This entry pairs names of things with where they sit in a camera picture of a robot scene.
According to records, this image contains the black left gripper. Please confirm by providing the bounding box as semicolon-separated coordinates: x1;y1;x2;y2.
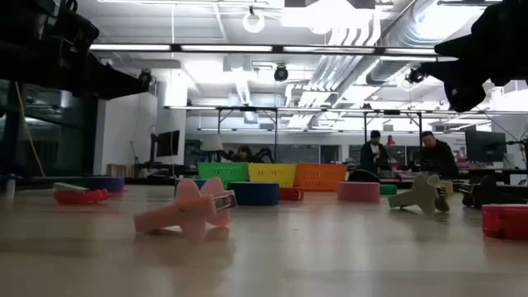
0;39;152;101

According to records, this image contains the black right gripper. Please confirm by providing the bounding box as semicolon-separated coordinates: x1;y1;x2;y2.
420;0;516;113

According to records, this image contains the purple tape roll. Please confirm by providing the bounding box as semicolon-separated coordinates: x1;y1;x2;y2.
84;176;125;194

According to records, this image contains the red stapler with silver top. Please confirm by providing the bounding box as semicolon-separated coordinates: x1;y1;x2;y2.
52;181;129;206

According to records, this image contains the black staple remover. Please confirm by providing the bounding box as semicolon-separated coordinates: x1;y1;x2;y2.
460;175;502;210

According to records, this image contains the pink tape roll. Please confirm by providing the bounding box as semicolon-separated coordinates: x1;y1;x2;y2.
337;181;381;204

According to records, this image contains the small red stapler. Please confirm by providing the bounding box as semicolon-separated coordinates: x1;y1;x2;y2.
481;203;528;242
279;186;305;202

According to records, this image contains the dark blue tape roll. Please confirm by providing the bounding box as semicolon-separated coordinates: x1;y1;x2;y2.
226;181;281;207

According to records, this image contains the black computer monitor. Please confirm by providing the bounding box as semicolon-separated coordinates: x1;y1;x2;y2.
464;130;507;163
155;130;182;158

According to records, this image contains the wooden crate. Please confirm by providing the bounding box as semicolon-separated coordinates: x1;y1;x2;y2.
106;163;139;178

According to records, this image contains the person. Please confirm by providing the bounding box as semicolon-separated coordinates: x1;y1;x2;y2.
233;144;255;163
359;130;391;174
418;130;460;179

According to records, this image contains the black desk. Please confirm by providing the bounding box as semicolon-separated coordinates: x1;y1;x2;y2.
465;167;528;185

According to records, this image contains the white shade table lamp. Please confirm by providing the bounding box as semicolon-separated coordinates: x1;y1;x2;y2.
200;134;224;163

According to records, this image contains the long ceiling light strip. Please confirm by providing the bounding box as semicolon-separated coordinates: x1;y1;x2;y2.
88;42;459;57

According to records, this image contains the green plastic basket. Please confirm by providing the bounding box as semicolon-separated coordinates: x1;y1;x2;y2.
196;162;250;190

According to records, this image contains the black chair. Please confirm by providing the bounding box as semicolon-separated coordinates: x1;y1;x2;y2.
347;168;381;183

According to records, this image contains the orange plastic basket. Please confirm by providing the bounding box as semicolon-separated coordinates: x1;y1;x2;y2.
293;163;349;192

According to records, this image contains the yellow plastic basket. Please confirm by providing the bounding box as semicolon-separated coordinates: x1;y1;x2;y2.
247;163;298;189

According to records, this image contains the silver ventilation duct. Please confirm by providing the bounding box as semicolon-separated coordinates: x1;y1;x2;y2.
307;0;467;100

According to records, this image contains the yellow cable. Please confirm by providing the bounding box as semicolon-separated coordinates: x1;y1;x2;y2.
14;81;46;178

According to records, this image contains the black aluminium table frame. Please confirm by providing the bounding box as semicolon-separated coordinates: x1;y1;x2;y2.
16;175;528;199

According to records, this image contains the black metal rig frame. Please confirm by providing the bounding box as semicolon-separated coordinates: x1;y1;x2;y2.
214;105;280;164
362;109;424;145

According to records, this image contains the small grey post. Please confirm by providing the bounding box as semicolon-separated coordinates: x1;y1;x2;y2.
4;173;17;198

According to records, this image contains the white ring light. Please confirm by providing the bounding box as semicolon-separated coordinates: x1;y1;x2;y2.
242;7;266;35

